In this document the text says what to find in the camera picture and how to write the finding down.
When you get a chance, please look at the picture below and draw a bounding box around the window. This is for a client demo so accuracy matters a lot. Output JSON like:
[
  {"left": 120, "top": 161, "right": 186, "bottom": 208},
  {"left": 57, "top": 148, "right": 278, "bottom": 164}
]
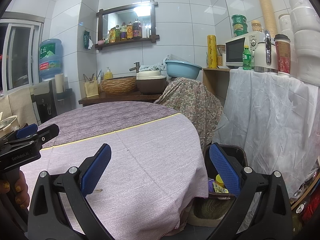
[{"left": 0, "top": 11, "right": 45, "bottom": 97}]

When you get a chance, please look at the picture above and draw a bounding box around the green soda bottle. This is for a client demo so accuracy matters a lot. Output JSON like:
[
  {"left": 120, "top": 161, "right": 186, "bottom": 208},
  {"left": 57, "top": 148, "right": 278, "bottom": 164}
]
[{"left": 242, "top": 45, "right": 253, "bottom": 71}]

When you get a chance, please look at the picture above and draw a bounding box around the brown cream rice cooker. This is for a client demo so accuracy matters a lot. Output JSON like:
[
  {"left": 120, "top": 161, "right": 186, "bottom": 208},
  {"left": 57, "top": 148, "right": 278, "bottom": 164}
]
[{"left": 136, "top": 70, "right": 167, "bottom": 95}]

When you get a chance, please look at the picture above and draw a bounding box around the grey woven table mat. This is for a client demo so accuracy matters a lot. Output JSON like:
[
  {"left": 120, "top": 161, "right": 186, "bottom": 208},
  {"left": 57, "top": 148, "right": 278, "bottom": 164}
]
[{"left": 30, "top": 101, "right": 181, "bottom": 148}]

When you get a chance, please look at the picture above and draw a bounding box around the wooden framed mirror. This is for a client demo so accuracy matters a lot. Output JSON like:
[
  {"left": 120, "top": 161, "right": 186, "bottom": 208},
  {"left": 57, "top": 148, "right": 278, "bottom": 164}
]
[{"left": 94, "top": 0, "right": 160, "bottom": 52}]

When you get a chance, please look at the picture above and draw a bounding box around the cream cup holder tube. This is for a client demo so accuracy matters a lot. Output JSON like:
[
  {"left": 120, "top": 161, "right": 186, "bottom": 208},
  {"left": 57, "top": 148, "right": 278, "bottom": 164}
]
[{"left": 55, "top": 73, "right": 65, "bottom": 93}]

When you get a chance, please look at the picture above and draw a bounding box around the blue water jug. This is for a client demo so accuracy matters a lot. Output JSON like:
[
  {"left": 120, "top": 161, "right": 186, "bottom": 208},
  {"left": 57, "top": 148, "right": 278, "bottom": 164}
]
[{"left": 39, "top": 39, "right": 62, "bottom": 79}]

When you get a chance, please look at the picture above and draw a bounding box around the pink tablecloth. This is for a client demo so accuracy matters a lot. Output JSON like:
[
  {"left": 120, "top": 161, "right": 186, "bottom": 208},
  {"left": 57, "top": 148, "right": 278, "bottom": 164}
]
[{"left": 19, "top": 112, "right": 209, "bottom": 230}]

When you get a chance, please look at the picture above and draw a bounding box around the person's left hand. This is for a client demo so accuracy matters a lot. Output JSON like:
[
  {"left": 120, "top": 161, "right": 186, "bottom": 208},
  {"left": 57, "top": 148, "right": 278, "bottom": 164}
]
[{"left": 0, "top": 171, "right": 30, "bottom": 212}]

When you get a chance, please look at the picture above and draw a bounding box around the yellow wrap roll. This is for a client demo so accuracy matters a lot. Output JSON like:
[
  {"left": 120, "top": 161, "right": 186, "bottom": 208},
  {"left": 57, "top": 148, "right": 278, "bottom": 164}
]
[{"left": 207, "top": 34, "right": 217, "bottom": 68}]

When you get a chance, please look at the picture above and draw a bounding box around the light blue basin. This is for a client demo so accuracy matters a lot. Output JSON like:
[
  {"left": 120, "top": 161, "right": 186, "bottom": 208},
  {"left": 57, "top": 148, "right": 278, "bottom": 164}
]
[{"left": 165, "top": 60, "right": 203, "bottom": 79}]

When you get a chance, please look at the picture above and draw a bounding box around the white microwave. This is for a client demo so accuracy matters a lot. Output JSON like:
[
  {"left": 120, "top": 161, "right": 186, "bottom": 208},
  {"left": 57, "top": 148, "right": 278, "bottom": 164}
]
[{"left": 225, "top": 33, "right": 263, "bottom": 69}]

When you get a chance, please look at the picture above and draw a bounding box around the white thermos jug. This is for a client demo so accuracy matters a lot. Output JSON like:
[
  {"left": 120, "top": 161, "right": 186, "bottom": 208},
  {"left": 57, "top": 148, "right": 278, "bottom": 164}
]
[{"left": 254, "top": 29, "right": 278, "bottom": 73}]

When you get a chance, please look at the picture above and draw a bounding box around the glass jar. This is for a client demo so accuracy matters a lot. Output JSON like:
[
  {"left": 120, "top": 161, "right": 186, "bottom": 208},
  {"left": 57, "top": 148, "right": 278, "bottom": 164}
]
[{"left": 216, "top": 44, "right": 226, "bottom": 65}]

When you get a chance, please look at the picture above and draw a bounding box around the wicker basket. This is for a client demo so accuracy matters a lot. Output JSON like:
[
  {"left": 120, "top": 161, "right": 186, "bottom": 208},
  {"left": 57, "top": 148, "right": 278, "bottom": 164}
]
[{"left": 100, "top": 76, "right": 138, "bottom": 95}]

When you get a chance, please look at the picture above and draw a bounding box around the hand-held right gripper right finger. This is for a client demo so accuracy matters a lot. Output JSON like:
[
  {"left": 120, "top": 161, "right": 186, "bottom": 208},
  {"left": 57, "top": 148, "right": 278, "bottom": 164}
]
[{"left": 206, "top": 142, "right": 293, "bottom": 240}]

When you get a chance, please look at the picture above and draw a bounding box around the white pot with lid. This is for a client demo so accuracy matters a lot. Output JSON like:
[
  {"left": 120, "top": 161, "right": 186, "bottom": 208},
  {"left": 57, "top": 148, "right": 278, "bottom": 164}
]
[{"left": 0, "top": 115, "right": 20, "bottom": 139}]

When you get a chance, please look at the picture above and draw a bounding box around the red paper cup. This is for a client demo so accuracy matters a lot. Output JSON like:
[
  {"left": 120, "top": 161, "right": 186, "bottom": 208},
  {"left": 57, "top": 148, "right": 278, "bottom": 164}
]
[{"left": 274, "top": 34, "right": 292, "bottom": 77}]

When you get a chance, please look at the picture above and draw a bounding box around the light blue towel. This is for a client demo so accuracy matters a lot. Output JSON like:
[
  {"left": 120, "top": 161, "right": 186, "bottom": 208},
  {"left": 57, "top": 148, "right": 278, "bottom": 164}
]
[{"left": 139, "top": 58, "right": 170, "bottom": 72}]

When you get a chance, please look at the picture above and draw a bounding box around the dark wooden counter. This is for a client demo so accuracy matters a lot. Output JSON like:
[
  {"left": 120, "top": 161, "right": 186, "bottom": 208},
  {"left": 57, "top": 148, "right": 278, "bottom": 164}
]
[{"left": 78, "top": 92, "right": 163, "bottom": 108}]

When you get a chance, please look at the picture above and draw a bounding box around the dark brown trash bin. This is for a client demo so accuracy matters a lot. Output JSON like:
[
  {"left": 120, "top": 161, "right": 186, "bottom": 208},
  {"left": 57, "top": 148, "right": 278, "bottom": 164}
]
[{"left": 194, "top": 144, "right": 248, "bottom": 220}]

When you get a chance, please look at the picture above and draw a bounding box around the dark sauce bottle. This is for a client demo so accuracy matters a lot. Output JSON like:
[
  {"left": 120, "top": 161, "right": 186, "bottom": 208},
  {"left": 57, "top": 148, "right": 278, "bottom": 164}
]
[{"left": 132, "top": 19, "right": 142, "bottom": 38}]

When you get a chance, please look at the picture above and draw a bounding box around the red packaging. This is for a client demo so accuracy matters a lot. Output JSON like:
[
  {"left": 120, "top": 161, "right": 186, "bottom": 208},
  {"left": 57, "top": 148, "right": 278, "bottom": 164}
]
[{"left": 291, "top": 162, "right": 320, "bottom": 230}]

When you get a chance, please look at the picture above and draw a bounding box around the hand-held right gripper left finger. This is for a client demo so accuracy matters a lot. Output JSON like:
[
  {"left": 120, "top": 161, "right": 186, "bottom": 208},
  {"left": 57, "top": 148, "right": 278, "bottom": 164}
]
[{"left": 28, "top": 143, "right": 115, "bottom": 240}]

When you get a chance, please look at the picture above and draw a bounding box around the green tissue pack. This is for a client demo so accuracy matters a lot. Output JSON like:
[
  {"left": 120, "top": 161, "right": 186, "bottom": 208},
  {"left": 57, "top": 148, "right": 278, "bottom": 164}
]
[{"left": 83, "top": 30, "right": 94, "bottom": 50}]

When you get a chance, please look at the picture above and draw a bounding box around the cream chopstick holder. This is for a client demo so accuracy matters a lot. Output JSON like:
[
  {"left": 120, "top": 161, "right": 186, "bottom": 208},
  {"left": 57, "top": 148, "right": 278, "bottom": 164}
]
[{"left": 84, "top": 81, "right": 99, "bottom": 97}]

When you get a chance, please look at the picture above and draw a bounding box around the water dispenser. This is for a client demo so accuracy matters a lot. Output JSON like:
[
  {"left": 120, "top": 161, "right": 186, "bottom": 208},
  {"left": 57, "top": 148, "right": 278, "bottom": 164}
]
[{"left": 30, "top": 80, "right": 74, "bottom": 125}]

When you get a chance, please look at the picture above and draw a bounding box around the bundle of wooden chopsticks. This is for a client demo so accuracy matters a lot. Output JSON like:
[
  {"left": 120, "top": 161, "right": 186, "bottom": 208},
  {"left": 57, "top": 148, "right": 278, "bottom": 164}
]
[{"left": 83, "top": 70, "right": 103, "bottom": 83}]

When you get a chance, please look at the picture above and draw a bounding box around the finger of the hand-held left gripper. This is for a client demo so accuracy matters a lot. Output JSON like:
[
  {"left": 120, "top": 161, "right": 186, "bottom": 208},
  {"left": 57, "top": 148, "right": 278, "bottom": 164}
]
[
  {"left": 0, "top": 124, "right": 38, "bottom": 146},
  {"left": 10, "top": 124, "right": 60, "bottom": 148}
]

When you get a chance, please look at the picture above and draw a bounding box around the stack of beige paper cups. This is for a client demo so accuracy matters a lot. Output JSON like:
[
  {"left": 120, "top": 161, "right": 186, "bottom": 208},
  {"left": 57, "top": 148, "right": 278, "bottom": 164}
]
[{"left": 254, "top": 0, "right": 277, "bottom": 38}]

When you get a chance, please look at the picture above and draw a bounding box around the light wooden shelf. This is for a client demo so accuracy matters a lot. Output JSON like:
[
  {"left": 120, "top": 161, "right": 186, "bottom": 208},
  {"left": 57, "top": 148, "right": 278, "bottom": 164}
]
[{"left": 202, "top": 67, "right": 232, "bottom": 100}]

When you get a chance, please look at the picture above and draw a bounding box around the yellow snack packet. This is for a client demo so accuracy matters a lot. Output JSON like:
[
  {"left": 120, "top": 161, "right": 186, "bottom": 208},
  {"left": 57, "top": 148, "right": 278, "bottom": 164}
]
[{"left": 105, "top": 29, "right": 116, "bottom": 44}]

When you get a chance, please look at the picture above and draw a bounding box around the floral cloth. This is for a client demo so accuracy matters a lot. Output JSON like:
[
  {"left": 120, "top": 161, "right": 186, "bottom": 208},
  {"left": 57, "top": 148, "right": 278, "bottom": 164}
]
[{"left": 154, "top": 77, "right": 224, "bottom": 150}]

